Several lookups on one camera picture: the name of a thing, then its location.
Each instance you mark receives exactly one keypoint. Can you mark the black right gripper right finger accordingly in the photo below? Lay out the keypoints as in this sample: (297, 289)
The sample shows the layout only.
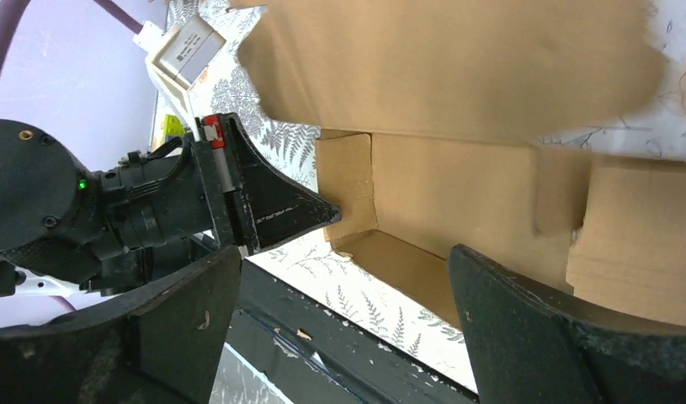
(530, 343)

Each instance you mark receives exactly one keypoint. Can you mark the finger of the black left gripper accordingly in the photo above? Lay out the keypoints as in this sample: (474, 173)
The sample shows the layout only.
(253, 205)

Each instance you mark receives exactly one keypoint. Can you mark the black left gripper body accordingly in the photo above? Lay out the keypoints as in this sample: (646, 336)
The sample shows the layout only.
(153, 208)

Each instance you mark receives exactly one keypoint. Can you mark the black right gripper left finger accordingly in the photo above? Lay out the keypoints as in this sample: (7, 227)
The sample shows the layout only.
(160, 343)

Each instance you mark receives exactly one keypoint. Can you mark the cardboard box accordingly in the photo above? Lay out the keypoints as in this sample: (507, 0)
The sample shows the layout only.
(549, 136)

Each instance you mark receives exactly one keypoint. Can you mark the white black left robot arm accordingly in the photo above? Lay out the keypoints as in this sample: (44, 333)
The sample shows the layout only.
(52, 208)

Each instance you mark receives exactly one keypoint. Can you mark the floral patterned tablecloth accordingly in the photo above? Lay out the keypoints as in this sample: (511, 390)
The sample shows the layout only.
(312, 264)

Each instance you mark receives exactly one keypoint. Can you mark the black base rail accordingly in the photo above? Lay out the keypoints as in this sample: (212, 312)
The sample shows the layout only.
(314, 355)

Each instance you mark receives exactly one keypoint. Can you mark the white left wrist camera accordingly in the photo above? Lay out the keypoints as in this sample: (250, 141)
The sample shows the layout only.
(176, 58)

